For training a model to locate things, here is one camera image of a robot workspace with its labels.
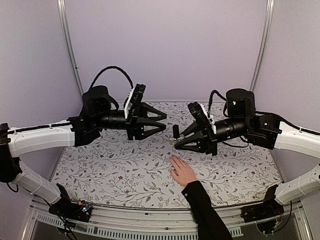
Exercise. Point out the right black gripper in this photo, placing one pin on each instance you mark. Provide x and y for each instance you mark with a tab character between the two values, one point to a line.
207	143

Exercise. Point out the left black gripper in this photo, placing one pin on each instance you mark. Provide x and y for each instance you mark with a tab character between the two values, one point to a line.
134	123

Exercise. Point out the black nail polish cap brush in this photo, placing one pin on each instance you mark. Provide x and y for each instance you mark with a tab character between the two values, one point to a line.
175	131

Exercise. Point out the black sleeved forearm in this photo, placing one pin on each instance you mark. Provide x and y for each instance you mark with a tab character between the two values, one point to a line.
209	224

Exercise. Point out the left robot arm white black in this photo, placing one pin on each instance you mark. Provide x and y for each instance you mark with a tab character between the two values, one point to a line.
99	112

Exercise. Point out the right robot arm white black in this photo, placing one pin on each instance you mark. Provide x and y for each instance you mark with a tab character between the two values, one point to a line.
262	129

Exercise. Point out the person's bare hand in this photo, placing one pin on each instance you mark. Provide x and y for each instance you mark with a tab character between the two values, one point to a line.
181	171

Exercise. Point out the floral patterned table mat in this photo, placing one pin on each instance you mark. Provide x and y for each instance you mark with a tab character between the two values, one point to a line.
113	170

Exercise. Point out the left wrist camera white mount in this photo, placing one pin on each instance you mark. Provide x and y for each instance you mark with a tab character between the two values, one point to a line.
134	97

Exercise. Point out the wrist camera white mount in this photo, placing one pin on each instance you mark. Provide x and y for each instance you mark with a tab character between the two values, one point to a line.
199	112
134	97

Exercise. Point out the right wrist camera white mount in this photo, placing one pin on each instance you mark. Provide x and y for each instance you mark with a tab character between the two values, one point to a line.
199	112

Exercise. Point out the front aluminium slotted rail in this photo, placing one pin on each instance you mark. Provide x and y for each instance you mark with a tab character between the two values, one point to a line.
119	223

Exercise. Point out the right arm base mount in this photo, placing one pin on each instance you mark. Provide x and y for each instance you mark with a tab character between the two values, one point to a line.
266	209

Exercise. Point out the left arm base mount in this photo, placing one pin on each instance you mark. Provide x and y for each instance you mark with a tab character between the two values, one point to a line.
65	208

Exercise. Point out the left aluminium frame post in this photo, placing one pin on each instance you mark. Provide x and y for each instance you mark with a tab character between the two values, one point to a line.
62	11

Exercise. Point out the aluminium frame post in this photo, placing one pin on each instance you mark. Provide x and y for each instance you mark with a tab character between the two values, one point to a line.
267	22
62	11

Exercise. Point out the right aluminium frame post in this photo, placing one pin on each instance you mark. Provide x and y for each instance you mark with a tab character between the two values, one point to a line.
267	22

